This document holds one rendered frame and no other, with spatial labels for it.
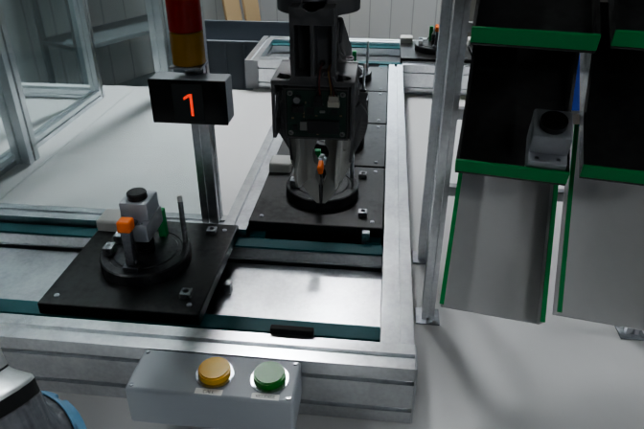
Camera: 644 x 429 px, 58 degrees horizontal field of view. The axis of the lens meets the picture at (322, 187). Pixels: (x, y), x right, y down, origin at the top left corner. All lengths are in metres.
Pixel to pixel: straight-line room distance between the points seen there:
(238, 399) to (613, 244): 0.54
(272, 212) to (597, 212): 0.54
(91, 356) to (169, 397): 0.16
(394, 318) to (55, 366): 0.48
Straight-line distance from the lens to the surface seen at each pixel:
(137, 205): 0.90
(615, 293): 0.88
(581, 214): 0.90
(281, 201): 1.10
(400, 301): 0.88
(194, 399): 0.77
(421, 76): 1.99
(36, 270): 1.12
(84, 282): 0.96
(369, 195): 1.12
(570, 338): 1.04
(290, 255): 1.01
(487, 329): 1.01
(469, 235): 0.85
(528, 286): 0.85
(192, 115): 0.93
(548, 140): 0.72
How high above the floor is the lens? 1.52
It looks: 28 degrees down
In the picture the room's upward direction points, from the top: straight up
